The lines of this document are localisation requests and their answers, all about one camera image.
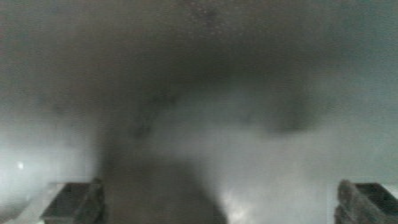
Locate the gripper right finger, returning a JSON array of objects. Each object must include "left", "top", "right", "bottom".
[{"left": 333, "top": 180, "right": 398, "bottom": 224}]

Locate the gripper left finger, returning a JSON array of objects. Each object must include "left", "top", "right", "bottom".
[{"left": 22, "top": 179, "right": 106, "bottom": 224}]

